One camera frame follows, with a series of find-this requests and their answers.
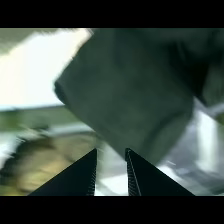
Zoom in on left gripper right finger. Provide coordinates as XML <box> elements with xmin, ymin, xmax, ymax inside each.
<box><xmin>124</xmin><ymin>147</ymin><xmax>195</xmax><ymax>197</ymax></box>

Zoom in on dark green pants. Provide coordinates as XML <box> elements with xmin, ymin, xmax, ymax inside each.
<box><xmin>54</xmin><ymin>28</ymin><xmax>224</xmax><ymax>166</ymax></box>

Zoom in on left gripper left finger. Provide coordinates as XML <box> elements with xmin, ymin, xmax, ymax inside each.
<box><xmin>29</xmin><ymin>148</ymin><xmax>98</xmax><ymax>197</ymax></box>

